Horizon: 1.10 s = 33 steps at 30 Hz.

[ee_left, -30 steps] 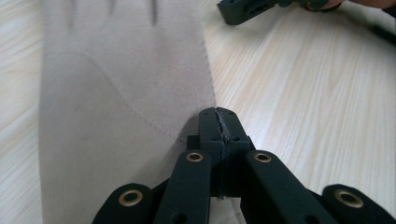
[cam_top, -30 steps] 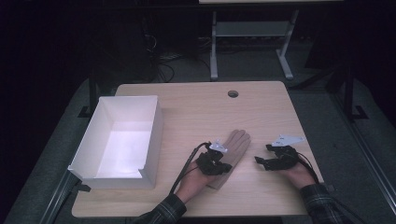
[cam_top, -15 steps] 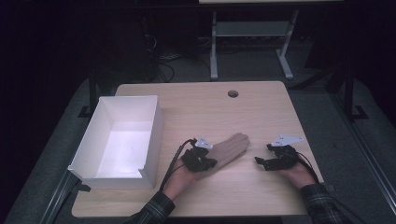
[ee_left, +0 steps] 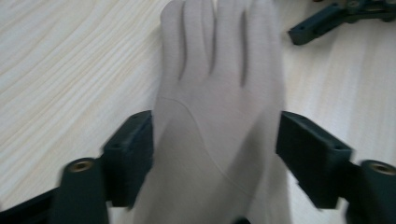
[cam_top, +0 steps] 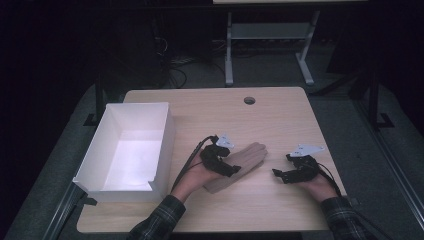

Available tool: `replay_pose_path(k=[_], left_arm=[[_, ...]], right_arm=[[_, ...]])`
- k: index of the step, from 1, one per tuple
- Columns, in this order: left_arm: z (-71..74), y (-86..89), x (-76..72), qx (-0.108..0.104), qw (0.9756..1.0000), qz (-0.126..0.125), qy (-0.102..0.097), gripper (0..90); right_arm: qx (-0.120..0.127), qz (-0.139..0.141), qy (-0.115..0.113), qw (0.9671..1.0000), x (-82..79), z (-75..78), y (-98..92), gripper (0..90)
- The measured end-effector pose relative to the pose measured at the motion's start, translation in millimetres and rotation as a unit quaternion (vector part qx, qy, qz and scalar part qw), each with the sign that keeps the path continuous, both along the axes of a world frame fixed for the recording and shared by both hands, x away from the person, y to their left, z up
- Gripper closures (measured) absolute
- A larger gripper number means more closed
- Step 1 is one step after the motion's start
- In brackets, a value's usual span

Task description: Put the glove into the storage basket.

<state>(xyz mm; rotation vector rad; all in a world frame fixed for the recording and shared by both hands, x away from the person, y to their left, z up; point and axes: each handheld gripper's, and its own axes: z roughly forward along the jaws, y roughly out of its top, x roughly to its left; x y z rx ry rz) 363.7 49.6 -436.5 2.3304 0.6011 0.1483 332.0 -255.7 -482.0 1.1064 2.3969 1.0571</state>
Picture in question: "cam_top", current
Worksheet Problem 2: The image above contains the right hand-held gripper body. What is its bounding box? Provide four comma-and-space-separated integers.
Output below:
285, 143, 326, 184

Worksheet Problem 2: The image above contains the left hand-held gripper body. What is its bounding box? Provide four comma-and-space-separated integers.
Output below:
199, 133, 236, 175

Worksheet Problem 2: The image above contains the person's right hand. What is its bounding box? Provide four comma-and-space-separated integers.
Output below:
299, 174, 340, 204

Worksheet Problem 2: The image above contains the person's left hand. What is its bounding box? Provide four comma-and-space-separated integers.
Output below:
170, 159, 223, 203

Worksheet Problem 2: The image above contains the white rectangular box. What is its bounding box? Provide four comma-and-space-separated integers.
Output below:
72, 101, 177, 204

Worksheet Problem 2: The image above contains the black metal stand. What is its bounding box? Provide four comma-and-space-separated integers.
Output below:
82, 74, 108, 128
348, 68, 396, 132

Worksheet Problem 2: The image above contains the black table clamp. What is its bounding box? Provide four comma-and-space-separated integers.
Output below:
81, 195, 99, 207

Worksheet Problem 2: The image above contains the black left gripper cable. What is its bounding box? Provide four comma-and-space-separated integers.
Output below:
170, 134, 220, 195

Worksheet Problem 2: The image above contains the aluminium floor rail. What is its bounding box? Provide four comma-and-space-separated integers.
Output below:
41, 181, 86, 240
352, 98, 424, 232

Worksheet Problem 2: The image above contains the bundle of floor cables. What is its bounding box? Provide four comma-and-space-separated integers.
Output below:
152, 34, 228, 90

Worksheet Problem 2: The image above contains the white metal table frame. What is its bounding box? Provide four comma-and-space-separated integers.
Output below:
224, 9, 322, 88

